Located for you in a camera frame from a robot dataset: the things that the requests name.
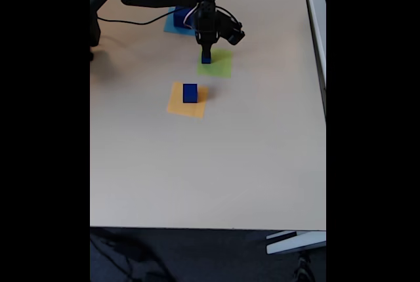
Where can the small blue cube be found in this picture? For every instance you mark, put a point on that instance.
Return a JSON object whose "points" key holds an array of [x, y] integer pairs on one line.
{"points": [[206, 60]]}

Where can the medium blue cube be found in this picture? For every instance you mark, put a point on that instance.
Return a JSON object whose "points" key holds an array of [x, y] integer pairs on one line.
{"points": [[190, 93]]}

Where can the green paper square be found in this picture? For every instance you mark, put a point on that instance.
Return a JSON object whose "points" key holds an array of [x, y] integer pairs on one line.
{"points": [[223, 65]]}

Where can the blue paper square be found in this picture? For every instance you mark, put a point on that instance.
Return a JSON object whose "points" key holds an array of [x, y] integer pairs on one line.
{"points": [[169, 26]]}

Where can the orange paper square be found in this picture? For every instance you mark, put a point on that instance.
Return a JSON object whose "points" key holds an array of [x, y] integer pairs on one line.
{"points": [[175, 105]]}

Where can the large blue cube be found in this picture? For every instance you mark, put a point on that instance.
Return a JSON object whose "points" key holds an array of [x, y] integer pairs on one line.
{"points": [[180, 18]]}

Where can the white neighbouring desk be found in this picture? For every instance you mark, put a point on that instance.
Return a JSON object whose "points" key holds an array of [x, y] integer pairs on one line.
{"points": [[320, 32]]}

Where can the white table foot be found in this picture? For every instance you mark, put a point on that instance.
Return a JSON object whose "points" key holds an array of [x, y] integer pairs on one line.
{"points": [[295, 242]]}

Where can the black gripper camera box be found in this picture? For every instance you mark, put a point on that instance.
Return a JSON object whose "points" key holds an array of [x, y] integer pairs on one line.
{"points": [[233, 32]]}

